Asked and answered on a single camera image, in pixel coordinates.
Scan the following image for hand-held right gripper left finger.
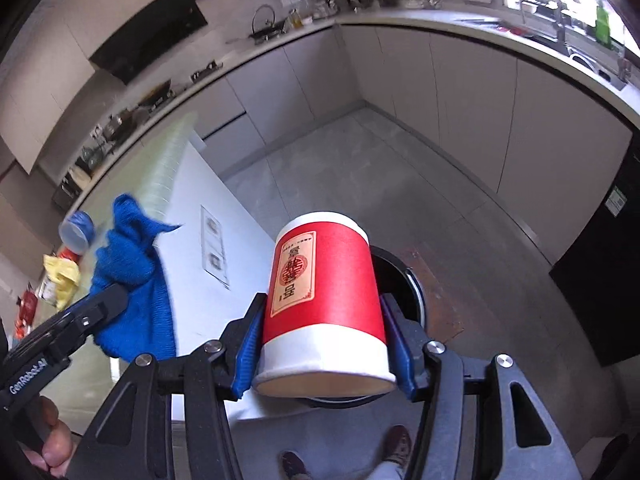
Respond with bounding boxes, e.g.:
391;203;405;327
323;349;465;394
65;292;268;480

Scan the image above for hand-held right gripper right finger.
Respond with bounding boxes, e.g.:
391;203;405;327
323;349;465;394
379;292;586;480

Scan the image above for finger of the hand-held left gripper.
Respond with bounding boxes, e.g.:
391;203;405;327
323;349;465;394
60;305;127;357
50;282;132;334

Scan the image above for blue cloth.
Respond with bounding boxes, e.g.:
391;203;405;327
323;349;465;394
90;192;183;361

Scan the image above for yellow wrapper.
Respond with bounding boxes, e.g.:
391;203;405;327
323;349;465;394
42;255;81;311

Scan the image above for black bucket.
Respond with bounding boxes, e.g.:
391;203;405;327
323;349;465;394
300;245;430;409

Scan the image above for white paper cup blue print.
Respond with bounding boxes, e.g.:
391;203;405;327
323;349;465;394
59;211;96;253

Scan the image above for red paper cup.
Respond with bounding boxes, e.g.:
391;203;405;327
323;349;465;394
251;211;398;397

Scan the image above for person's left hand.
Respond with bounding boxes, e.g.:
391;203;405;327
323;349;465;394
22;396;77;479

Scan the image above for red snack packets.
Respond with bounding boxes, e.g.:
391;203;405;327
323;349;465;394
15;287;41;331

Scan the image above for wooden stool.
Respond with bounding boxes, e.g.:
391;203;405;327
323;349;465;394
395;245;478;346

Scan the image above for person's right shoe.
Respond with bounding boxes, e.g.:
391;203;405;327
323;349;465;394
385;425;413;468

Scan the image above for person's shoe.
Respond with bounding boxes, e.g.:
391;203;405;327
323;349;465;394
281;451;308;480
385;425;413;468

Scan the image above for island socket panel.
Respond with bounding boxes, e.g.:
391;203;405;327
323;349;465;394
200;205;231;291

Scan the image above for black microwave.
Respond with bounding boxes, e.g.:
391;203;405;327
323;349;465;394
52;175;83;208

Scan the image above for person's left shoe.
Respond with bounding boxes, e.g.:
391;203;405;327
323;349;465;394
281;451;308;480

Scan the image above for pot with lid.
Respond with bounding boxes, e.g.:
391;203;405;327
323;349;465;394
102;112;136;141

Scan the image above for wok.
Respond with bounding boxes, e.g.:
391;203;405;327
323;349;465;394
137;80;176;108

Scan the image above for black tall appliance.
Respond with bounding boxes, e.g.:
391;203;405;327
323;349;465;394
549;135;640;368

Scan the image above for gas stove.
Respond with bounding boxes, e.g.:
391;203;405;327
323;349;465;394
135;60;223;111

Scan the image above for black range hood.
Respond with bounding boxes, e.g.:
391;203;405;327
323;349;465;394
89;0;208;85

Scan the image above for kitchen base cabinets with countertop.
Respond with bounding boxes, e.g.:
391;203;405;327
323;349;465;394
50;2;640;266

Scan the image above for kitchen faucet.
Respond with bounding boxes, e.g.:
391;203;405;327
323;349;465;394
550;0;576;46

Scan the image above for green bottle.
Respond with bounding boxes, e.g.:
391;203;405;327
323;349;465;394
595;5;613;48

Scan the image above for upper wall cabinets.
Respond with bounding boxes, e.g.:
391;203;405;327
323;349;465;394
0;0;186;171

